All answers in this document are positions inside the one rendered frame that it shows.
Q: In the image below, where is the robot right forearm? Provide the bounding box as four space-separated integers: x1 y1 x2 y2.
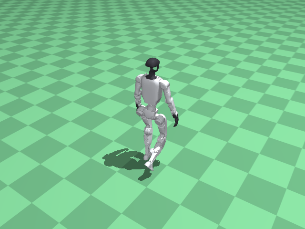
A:
168 98 178 116

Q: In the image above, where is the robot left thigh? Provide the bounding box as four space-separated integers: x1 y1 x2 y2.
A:
136 105 153 135

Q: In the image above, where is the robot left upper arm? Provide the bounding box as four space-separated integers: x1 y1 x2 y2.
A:
134 74 144 96

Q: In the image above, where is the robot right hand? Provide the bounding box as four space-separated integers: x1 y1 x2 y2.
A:
173 114 179 127

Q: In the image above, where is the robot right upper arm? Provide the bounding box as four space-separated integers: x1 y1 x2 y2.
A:
159 79 172 104

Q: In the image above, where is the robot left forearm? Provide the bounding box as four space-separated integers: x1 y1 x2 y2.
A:
134 94 142 107

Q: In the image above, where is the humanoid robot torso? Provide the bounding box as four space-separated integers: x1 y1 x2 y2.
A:
141 73 163 120

